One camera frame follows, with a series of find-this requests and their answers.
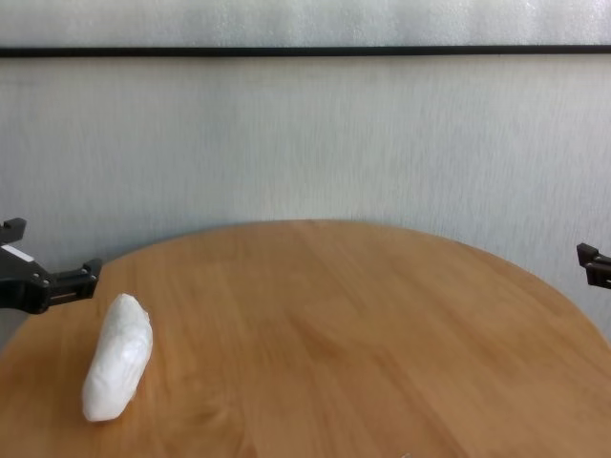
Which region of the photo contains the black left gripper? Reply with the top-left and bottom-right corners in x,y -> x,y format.
0,217 -> 103,315

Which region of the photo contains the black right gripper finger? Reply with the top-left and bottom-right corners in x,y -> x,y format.
576,241 -> 611,290

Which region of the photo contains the white plastic-wrapped sandbag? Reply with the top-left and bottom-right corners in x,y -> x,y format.
81,292 -> 154,424

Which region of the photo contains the black wall rail strip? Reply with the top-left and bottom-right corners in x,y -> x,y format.
0,44 -> 611,60

